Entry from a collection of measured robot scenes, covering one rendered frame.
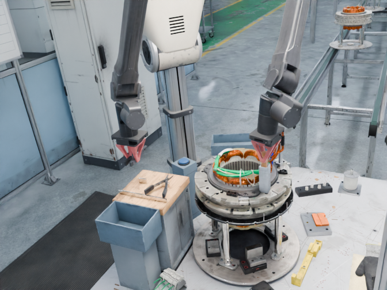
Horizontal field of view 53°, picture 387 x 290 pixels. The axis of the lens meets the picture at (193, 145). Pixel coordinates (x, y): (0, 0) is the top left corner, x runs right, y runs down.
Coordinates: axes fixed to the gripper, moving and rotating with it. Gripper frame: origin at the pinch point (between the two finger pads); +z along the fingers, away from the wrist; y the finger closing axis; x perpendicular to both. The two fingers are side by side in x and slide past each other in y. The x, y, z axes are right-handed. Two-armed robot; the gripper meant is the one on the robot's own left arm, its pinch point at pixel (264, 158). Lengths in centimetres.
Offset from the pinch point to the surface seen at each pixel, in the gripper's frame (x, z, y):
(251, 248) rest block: 0.1, 33.7, -2.1
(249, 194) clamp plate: 1.7, 11.0, -4.2
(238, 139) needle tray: 29, 18, 37
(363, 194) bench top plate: -21, 39, 60
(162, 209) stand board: 23.8, 17.2, -19.2
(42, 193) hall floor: 227, 140, 58
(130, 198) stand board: 36.7, 18.4, -19.8
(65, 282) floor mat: 122, 131, 1
